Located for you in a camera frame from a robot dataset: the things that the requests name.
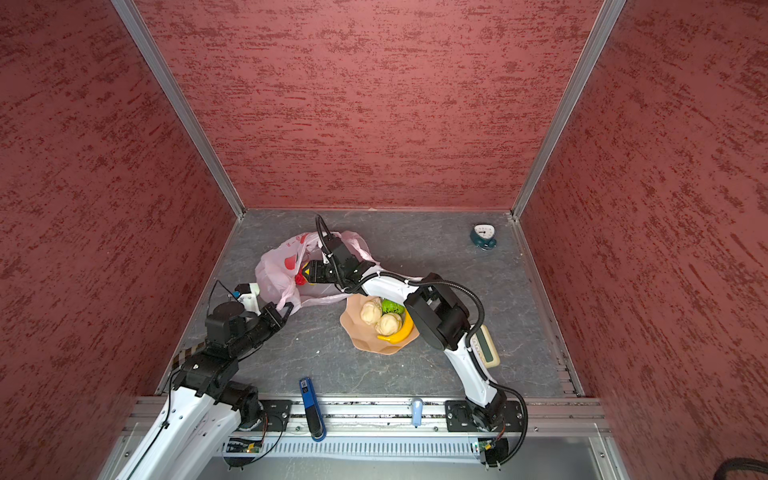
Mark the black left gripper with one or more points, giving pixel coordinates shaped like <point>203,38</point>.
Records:
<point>277,322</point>

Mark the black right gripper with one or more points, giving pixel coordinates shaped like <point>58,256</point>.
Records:
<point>317,272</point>

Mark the red fake apple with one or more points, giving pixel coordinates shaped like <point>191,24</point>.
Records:
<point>299,279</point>

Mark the pink translucent plastic bag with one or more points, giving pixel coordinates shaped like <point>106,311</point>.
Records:
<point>278,271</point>

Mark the beige fake ginger root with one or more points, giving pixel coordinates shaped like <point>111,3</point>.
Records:
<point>371,311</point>
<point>389,324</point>

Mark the green fake fruit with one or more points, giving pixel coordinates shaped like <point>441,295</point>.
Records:
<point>391,307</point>

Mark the yellow fake banana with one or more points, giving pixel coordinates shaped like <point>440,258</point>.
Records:
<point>397,337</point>

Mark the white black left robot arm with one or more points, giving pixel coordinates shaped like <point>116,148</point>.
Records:
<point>205,405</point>

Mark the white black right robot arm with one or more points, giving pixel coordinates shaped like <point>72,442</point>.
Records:
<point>445,313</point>

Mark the pink faceted scalloped bowl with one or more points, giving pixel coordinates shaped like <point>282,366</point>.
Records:
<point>364,337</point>

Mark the striped cylindrical tube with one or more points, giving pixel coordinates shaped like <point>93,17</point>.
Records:
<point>179,360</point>

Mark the blue black utility knife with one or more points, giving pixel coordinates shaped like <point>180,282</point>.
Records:
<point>313,414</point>

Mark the teal twin-bell alarm clock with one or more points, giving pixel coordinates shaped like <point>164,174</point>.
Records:
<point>483,236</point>

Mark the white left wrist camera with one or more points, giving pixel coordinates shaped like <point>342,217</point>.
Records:
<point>247,294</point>

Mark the aluminium front rail base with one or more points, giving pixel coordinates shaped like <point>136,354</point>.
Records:
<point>379,428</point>

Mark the light blue rail knob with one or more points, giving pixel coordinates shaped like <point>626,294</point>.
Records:
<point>417,405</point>

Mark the aluminium left corner post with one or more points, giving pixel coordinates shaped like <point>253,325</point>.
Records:
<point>131,18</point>

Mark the aluminium corner post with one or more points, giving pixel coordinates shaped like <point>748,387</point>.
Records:
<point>602,28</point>
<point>131,18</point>

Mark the aluminium right corner post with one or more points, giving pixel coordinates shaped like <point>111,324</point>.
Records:
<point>602,28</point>

